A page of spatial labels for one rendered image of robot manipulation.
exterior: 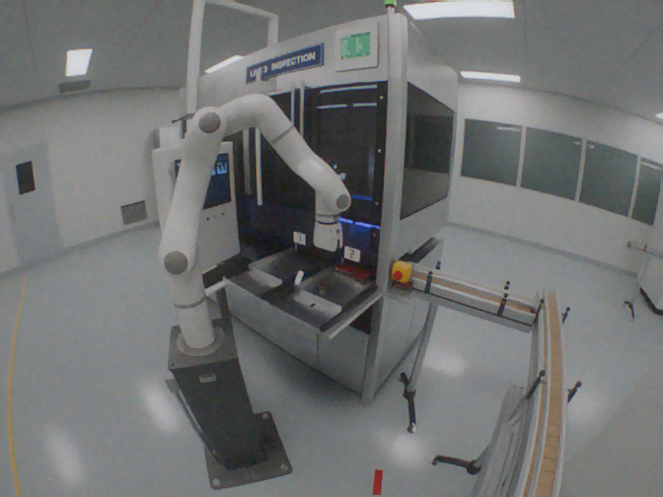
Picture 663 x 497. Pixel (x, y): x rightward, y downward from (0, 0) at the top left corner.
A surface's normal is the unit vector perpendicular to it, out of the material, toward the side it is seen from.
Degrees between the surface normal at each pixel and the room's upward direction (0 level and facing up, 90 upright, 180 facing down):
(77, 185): 90
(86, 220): 90
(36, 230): 90
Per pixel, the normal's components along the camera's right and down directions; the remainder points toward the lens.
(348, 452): 0.02, -0.93
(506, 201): -0.61, 0.29
